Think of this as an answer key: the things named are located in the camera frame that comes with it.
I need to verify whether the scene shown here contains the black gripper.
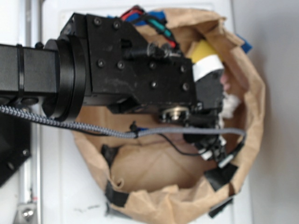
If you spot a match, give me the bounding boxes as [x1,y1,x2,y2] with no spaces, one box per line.
[59,14,224,128]

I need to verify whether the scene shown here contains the white paper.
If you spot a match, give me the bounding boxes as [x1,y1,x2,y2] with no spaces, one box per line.
[219,92,241,128]

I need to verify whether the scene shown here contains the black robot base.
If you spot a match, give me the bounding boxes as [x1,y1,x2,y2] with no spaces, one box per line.
[0,114,31,186]

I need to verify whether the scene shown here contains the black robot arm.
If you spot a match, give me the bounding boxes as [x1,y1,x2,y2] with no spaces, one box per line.
[0,14,223,127]

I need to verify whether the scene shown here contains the blue tape piece top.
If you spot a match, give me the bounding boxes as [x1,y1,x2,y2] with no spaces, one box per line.
[120,9,167,26]

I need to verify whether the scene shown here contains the blue tape piece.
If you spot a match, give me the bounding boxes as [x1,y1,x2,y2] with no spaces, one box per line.
[120,9,167,26]
[236,34,253,54]

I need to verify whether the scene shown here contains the black tape inner left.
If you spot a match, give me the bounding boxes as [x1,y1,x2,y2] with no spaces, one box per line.
[101,144,120,167]

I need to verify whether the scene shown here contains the black tape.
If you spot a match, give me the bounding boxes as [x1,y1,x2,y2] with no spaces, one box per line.
[105,181,129,207]
[204,163,238,191]
[101,144,120,167]
[208,196,234,218]

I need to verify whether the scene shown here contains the yellow sponge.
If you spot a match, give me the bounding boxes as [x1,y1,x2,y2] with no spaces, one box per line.
[189,39,224,63]

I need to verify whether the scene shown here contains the brown paper bag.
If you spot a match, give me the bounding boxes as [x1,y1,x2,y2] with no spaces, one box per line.
[73,8,265,224]

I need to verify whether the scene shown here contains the pink plush toy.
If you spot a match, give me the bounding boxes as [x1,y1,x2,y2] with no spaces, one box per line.
[220,73,231,91]

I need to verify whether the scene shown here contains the black tape bottom left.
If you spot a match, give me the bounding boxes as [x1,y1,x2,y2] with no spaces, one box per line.
[105,181,129,207]

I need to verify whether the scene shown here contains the blue tape piece right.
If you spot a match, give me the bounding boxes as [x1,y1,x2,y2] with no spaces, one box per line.
[236,34,253,54]

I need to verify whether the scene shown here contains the black tape lower right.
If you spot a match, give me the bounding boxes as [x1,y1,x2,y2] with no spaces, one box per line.
[204,163,238,191]

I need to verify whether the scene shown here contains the black tape bottom right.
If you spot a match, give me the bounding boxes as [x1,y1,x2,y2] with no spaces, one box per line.
[208,196,234,218]

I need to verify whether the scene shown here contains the red green wire bundle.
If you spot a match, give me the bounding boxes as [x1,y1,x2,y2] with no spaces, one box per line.
[120,6,180,51]

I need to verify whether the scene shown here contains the grey braided cable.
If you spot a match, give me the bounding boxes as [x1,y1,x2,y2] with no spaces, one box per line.
[0,105,247,168]

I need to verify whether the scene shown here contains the white ribbon cable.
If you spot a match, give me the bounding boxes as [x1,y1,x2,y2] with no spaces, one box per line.
[192,55,224,82]

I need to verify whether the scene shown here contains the thin black wire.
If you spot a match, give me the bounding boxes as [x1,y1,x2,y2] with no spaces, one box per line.
[77,129,204,156]

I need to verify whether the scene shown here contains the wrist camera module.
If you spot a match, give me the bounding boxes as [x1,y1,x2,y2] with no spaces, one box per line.
[183,134,234,168]

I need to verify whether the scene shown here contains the aluminium frame rail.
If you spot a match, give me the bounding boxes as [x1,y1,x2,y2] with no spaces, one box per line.
[19,0,42,224]

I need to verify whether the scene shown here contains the metal corner bracket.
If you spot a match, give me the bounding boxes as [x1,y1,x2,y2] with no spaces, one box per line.
[13,203,38,224]

